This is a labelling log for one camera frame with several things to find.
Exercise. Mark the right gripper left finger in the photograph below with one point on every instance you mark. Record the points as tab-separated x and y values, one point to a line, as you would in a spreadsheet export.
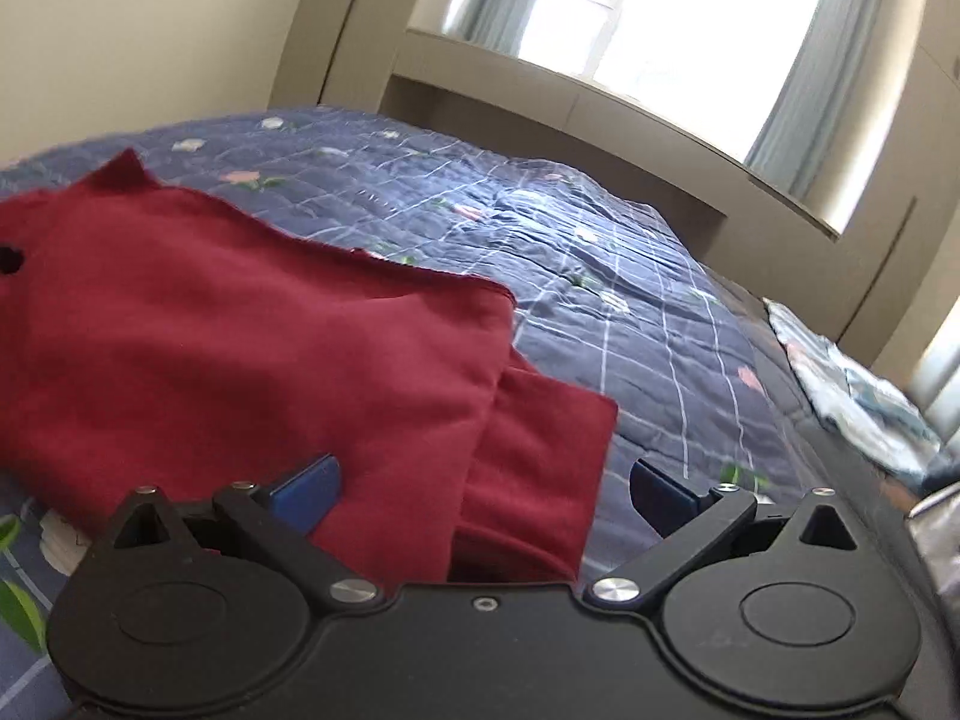
244	545

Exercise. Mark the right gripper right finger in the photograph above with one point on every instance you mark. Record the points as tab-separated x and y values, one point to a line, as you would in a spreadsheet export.
699	527

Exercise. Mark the dark red shirt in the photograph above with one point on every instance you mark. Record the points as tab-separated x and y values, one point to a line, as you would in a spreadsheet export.
153	334

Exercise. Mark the grey quilted bed cover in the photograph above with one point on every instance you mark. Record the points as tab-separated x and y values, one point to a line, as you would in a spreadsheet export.
827	458

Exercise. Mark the light blue patterned cloth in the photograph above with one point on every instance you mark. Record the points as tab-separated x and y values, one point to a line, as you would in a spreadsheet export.
870	413

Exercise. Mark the blue floral checked quilt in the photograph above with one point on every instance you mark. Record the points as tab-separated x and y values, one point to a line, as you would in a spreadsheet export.
607	295

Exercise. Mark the grey garment pile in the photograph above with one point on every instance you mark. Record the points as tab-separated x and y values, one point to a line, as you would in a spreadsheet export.
934	526

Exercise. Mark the teal right curtain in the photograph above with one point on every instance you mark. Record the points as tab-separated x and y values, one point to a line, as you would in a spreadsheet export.
794	141

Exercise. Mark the beige window desk cabinet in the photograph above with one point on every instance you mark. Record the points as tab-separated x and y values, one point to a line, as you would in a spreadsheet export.
525	110

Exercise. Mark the window with bright light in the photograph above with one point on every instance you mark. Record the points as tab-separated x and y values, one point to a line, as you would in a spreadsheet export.
712	68

